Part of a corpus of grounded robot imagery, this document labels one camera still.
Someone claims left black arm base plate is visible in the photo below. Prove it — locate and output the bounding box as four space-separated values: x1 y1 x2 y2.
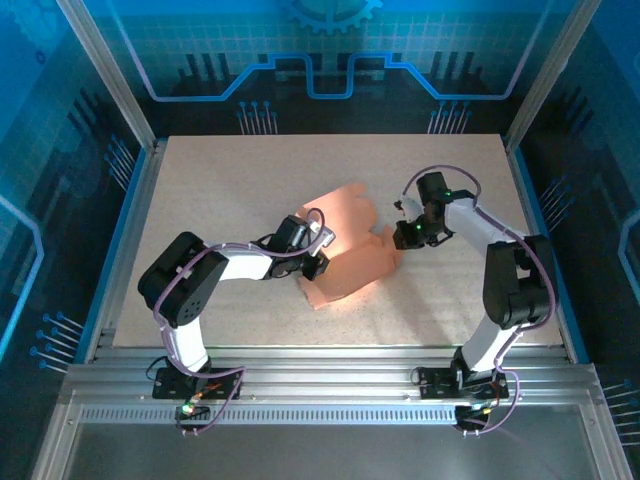
152 367 245 401

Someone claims aluminium corner post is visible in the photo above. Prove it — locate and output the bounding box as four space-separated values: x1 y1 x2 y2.
501 0 604 151
53 0 160 151

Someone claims left aluminium corner post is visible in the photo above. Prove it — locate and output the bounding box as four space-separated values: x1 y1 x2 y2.
53 0 160 151

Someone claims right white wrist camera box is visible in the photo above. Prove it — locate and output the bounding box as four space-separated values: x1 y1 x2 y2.
394 198 425 222

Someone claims slotted grey cable duct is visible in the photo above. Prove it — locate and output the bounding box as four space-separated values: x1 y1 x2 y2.
78 405 464 425

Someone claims right small LED circuit board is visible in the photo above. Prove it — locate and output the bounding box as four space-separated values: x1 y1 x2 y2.
453 399 496 422

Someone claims left small LED circuit board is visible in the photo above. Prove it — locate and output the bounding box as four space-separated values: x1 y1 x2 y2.
175 392 212 420

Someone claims right aluminium side rail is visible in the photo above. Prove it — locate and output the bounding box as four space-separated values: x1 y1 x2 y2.
502 139 591 364

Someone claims grey metal panel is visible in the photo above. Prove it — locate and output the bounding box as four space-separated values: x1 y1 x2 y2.
32 419 634 480

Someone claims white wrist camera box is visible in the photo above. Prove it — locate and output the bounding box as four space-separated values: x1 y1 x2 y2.
305 222 336 257
394 198 425 222

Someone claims left aluminium side rail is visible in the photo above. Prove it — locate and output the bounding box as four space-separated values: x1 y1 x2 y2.
82 142 164 364

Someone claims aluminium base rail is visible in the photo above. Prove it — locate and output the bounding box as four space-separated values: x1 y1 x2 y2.
64 346 604 409

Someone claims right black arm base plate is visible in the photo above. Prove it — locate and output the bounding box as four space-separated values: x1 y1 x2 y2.
417 367 511 401

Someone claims aluminium side rail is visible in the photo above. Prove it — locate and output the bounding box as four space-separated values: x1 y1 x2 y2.
502 139 591 364
82 142 164 364

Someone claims brown cardboard paper box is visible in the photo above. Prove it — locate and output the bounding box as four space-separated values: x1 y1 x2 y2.
298 182 404 312

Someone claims right aluminium corner post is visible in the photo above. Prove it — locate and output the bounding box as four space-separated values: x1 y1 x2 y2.
501 0 604 151

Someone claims small led circuit board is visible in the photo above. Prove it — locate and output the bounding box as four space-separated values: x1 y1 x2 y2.
175 392 212 420
453 399 496 422

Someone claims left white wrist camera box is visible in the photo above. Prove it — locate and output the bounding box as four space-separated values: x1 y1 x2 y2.
305 222 336 257

